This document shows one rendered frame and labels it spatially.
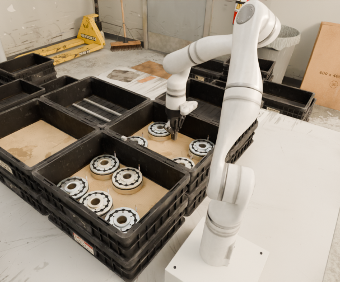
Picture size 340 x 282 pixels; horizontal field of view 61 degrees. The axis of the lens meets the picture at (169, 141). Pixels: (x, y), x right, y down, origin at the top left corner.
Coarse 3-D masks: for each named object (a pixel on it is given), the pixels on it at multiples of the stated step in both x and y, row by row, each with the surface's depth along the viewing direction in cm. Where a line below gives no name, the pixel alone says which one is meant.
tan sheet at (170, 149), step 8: (144, 128) 127; (144, 136) 122; (184, 136) 123; (152, 144) 118; (160, 144) 118; (168, 144) 118; (176, 144) 118; (184, 144) 118; (160, 152) 114; (168, 152) 114; (176, 152) 114; (184, 152) 114; (192, 160) 110
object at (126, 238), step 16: (80, 144) 100; (128, 144) 101; (160, 160) 94; (64, 192) 82; (176, 192) 85; (80, 208) 78; (160, 208) 80; (96, 224) 76; (144, 224) 75; (128, 240) 72
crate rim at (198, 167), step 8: (144, 104) 124; (160, 104) 125; (120, 120) 113; (200, 120) 116; (208, 120) 115; (120, 136) 105; (136, 144) 101; (152, 152) 98; (208, 152) 98; (168, 160) 95; (208, 160) 97; (184, 168) 91; (192, 168) 92; (200, 168) 94; (192, 176) 92
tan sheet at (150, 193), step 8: (88, 168) 105; (72, 176) 102; (80, 176) 102; (88, 176) 102; (96, 184) 99; (104, 184) 99; (144, 184) 99; (152, 184) 100; (112, 192) 96; (136, 192) 96; (144, 192) 96; (152, 192) 96; (160, 192) 96; (120, 200) 93; (128, 200) 93; (136, 200) 93; (144, 200) 94; (152, 200) 94; (144, 208) 91
